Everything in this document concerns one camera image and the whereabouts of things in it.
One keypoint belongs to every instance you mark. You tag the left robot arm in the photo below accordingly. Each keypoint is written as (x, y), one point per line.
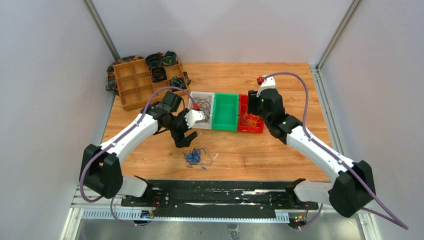
(101, 167)

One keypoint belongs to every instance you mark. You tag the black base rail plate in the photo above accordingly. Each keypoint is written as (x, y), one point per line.
(211, 200)

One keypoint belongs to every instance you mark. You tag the wooden compartment tray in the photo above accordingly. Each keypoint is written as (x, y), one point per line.
(135, 82)

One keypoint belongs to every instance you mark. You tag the rolled green tie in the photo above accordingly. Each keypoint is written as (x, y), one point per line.
(170, 58)

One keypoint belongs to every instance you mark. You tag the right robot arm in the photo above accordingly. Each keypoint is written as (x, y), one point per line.
(351, 184)

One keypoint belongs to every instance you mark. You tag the aluminium frame rail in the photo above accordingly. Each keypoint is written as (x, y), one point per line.
(107, 220)

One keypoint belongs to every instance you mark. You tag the rolled dark tie back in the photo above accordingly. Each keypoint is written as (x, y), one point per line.
(154, 60)

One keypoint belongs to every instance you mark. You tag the rolled dark tie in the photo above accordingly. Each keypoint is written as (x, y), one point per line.
(178, 82)
(154, 60)
(158, 74)

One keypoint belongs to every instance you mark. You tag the green plastic bin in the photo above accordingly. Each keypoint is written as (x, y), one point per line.
(225, 112)

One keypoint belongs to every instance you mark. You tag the rolled dark tie front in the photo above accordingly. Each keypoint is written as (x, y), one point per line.
(178, 82)

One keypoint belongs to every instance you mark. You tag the rolled dark tie middle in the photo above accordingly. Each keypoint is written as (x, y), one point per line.
(158, 74)

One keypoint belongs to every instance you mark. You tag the plaid cloth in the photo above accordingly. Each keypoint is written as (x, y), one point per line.
(111, 82)

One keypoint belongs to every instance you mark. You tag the white plastic bin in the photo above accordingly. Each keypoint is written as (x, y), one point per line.
(205, 101)

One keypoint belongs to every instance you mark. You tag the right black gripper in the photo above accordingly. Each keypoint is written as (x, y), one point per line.
(252, 100)

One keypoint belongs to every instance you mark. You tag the red plastic bin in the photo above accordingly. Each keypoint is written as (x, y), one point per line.
(248, 122)

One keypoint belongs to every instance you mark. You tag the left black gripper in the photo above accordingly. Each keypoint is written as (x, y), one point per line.
(181, 141)

